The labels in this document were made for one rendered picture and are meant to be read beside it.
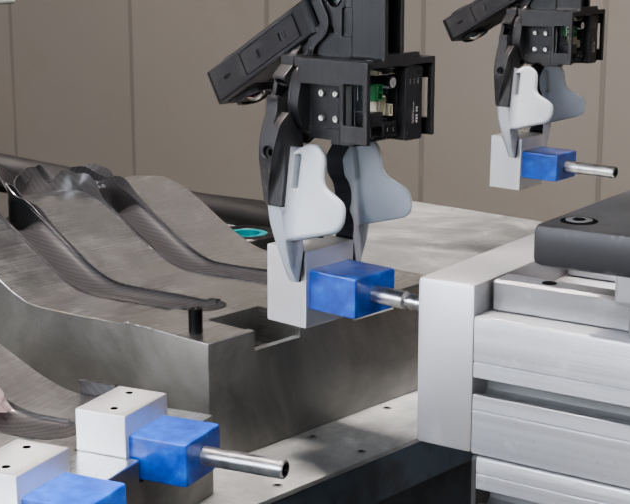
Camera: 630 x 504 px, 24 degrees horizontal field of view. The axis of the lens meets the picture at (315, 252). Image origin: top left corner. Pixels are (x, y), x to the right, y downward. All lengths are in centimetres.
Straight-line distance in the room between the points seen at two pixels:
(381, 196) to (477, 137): 201
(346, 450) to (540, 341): 36
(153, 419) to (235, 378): 13
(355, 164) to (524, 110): 51
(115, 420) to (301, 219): 18
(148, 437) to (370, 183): 24
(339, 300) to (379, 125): 12
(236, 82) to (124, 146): 257
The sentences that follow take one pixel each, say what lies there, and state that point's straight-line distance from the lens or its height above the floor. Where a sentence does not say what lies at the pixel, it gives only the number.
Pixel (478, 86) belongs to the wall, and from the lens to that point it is 299.
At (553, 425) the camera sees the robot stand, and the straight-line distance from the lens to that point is 73.
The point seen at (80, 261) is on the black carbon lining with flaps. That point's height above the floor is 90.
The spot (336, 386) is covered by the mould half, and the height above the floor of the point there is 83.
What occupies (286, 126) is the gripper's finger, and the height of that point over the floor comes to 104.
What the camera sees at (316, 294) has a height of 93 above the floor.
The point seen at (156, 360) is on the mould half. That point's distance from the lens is 105.
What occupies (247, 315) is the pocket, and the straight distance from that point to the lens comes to 109.
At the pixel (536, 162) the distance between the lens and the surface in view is 151.
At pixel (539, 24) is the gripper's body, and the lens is 148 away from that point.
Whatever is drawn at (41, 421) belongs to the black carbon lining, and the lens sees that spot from 98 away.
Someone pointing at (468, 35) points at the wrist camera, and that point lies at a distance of 155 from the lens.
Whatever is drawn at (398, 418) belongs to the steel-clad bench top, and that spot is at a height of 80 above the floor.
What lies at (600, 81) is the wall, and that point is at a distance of 287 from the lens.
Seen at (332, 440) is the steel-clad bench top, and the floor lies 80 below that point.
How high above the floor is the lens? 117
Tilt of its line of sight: 13 degrees down
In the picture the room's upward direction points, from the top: straight up
